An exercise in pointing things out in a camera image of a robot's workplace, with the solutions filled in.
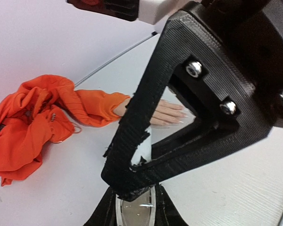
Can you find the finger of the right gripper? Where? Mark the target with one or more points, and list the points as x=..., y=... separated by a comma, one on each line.
x=223, y=115

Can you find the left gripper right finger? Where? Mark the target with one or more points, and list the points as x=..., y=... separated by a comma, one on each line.
x=166, y=213

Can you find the clear nail polish bottle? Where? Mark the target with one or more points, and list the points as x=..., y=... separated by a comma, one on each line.
x=140, y=212

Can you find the mannequin hand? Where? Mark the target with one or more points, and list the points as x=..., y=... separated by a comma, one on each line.
x=165, y=114

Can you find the white nail polish cap brush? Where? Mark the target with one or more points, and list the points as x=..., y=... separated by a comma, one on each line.
x=142, y=154

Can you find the orange crumpled garment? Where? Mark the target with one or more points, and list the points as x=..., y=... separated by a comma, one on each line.
x=47, y=109

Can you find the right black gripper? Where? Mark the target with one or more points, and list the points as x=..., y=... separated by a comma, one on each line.
x=253, y=29

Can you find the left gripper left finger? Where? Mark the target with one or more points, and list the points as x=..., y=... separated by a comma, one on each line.
x=105, y=212

